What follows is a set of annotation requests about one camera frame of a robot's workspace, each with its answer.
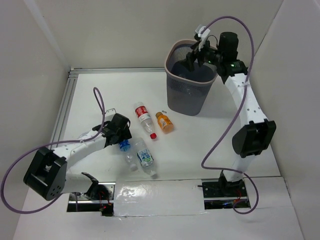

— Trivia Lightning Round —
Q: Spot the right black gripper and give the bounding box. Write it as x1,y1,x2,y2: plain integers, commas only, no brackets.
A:
179,37,224,73

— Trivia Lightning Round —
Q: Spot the aluminium frame rail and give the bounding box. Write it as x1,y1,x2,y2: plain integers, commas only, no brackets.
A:
48,66,247,146

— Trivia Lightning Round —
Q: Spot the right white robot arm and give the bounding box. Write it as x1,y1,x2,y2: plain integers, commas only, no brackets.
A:
182,28,277,196

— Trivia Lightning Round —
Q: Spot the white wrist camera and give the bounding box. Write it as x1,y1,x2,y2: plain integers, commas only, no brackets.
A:
194,24,210,41
105,108,117,119

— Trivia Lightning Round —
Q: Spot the white taped cover sheet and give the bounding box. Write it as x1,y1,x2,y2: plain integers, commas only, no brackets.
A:
113,179,206,217

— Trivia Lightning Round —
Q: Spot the orange juice bottle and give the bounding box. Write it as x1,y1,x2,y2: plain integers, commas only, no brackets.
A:
155,112,174,134

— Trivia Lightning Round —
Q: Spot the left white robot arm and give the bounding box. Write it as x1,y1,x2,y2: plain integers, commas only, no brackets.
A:
23,113,132,201

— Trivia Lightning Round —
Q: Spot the clear unlabelled plastic bottle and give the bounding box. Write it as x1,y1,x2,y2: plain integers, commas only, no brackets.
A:
183,86,198,98

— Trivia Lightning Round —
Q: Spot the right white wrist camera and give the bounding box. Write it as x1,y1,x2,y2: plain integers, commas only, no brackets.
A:
194,24,210,41

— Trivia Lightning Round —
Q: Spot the blue label clear bottle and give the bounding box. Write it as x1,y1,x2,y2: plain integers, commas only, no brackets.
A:
118,140,138,172

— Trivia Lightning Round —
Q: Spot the red label clear bottle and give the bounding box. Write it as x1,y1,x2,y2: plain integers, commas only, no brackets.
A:
134,102,157,140

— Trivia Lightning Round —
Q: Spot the green white label bottle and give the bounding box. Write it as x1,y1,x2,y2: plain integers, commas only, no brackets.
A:
133,137,158,179

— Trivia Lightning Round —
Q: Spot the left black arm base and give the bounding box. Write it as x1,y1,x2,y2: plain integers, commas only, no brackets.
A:
66,172,116,217

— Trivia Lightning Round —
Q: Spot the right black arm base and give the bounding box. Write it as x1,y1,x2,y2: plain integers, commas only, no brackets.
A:
197,173,251,210

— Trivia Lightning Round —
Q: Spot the grey mesh waste bin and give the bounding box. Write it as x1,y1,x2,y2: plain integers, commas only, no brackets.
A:
164,39,218,116

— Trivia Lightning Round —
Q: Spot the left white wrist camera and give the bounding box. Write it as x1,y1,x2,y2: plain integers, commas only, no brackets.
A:
105,108,117,119

